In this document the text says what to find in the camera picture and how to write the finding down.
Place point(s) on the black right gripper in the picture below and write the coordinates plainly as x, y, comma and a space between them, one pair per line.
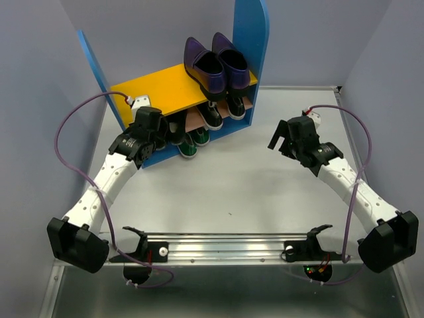
281, 131

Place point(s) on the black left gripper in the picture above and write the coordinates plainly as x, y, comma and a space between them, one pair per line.
132, 123

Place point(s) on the all-black lace sneaker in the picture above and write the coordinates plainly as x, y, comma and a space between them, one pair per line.
177, 129

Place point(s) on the black white-laced sneaker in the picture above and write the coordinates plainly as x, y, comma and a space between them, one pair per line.
236, 108

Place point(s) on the black sneaker orange sole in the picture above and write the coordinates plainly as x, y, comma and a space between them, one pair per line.
210, 115

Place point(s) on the purple loafer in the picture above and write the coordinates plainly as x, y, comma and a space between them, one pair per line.
203, 66
234, 63

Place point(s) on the all-black slip-on shoe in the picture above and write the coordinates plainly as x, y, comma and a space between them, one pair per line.
161, 139

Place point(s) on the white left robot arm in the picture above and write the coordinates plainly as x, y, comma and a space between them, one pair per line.
74, 238

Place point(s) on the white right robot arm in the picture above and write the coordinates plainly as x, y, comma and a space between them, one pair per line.
390, 235

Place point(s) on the yellow top shelf board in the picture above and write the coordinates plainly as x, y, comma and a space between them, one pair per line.
172, 90

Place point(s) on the pink middle shelf board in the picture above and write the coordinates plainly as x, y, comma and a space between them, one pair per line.
194, 120

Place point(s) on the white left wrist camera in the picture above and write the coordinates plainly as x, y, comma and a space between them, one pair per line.
140, 101

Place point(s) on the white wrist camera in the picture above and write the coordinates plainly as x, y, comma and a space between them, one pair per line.
315, 117
140, 101

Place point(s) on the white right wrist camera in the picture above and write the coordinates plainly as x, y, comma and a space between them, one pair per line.
315, 117

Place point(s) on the blue shoe shelf frame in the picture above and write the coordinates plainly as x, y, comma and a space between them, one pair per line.
250, 36

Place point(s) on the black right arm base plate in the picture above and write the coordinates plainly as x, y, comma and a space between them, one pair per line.
308, 249

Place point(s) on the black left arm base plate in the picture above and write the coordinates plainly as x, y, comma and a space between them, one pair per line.
141, 246

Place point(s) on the aluminium mounting rail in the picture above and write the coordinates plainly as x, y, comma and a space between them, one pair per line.
228, 249

